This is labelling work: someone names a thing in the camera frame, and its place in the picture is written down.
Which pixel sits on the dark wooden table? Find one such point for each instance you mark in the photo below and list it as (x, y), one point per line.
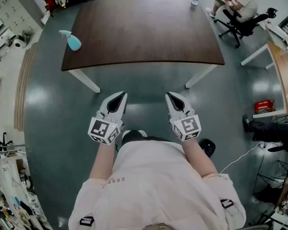
(144, 32)

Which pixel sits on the light wooden desk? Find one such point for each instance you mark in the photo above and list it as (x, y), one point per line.
(286, 75)

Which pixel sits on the white round appliance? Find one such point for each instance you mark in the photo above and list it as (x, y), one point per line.
(19, 43)

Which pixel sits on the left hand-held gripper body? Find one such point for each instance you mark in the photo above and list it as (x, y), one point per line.
(103, 128)

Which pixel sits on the red bag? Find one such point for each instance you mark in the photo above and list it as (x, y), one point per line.
(51, 2)

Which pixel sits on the black round device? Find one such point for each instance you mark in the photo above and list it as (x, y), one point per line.
(207, 147)

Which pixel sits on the white lockers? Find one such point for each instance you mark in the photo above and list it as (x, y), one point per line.
(12, 11)

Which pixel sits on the cluttered storage shelf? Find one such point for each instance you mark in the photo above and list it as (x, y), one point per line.
(12, 195)

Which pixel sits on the person's white shoe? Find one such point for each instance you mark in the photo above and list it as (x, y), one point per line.
(142, 133)

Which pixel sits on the person's left forearm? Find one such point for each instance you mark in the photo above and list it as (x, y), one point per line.
(102, 159)

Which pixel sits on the white desk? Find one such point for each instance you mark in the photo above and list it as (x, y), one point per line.
(280, 33)

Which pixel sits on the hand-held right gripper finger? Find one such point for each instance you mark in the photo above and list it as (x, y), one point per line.
(170, 106)
(184, 103)

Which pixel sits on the person's black trousers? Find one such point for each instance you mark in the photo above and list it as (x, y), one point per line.
(132, 138)

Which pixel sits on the striped floor ramp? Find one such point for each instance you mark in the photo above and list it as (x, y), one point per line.
(24, 87)

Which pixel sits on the teal spray bottle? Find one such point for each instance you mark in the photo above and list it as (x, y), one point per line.
(74, 43)

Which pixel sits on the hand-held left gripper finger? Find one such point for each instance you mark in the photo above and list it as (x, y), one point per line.
(106, 103)
(123, 109)

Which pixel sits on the person's right forearm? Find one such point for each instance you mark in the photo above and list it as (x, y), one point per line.
(196, 157)

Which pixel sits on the black office chair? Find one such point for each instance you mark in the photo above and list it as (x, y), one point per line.
(244, 27)

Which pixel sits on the red box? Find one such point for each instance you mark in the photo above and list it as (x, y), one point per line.
(264, 105)

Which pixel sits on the person's white shirt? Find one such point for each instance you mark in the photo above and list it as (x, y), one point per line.
(153, 188)

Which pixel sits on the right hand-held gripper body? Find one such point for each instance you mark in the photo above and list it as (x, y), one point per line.
(187, 127)

